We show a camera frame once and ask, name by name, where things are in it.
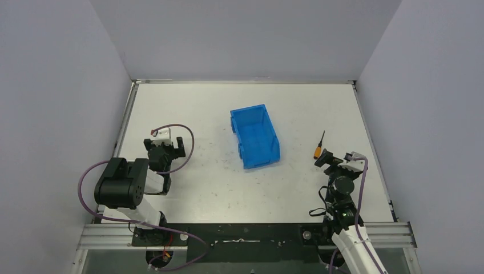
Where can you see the aluminium frame rail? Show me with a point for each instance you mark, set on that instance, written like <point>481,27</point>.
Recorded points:
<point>117,236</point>

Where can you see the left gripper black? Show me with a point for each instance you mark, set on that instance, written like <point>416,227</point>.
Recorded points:
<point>166,149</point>

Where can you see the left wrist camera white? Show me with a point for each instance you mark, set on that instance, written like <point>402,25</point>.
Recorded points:
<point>161,136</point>

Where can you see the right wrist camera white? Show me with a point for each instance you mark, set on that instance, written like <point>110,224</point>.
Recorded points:
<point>359,163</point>

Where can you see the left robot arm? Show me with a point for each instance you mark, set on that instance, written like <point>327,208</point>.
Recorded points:
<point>124,185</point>

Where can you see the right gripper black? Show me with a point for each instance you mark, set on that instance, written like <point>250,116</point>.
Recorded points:
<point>326,158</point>

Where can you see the blue plastic bin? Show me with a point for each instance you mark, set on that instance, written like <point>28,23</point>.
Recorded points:
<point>257,142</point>

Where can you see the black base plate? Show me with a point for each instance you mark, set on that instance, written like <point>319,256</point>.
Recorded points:
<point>238,243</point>

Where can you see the orange handled screwdriver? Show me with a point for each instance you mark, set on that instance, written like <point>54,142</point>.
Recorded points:
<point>318,149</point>

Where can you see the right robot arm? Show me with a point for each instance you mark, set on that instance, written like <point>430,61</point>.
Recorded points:
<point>343,202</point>

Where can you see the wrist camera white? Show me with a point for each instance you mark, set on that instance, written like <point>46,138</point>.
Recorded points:
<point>359,163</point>
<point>161,136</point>

